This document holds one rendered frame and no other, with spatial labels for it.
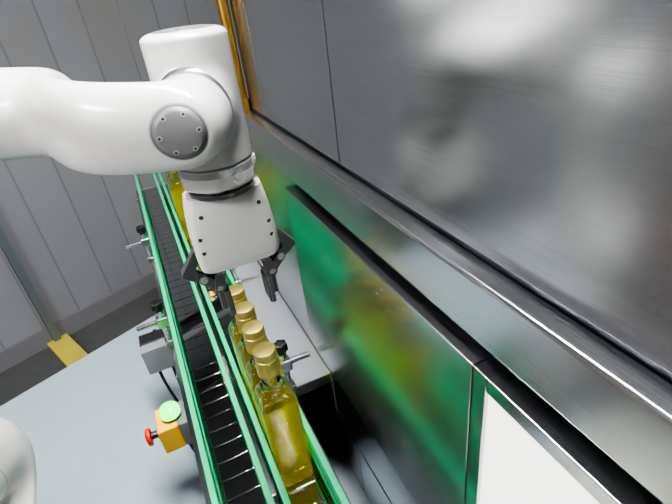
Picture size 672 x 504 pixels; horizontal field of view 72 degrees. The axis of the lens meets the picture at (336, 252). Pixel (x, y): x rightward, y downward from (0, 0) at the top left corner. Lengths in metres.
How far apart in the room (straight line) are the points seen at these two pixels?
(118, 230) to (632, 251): 3.20
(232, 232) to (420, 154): 0.24
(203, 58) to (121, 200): 2.86
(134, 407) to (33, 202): 1.83
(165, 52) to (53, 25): 2.65
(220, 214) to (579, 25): 0.39
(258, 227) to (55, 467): 1.11
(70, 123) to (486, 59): 0.33
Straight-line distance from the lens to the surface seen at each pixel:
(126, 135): 0.43
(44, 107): 0.48
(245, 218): 0.54
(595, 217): 0.30
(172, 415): 1.10
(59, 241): 3.23
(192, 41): 0.47
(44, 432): 1.65
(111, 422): 1.55
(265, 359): 0.67
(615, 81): 0.28
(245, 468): 0.91
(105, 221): 3.30
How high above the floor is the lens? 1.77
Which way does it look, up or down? 31 degrees down
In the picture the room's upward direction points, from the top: 7 degrees counter-clockwise
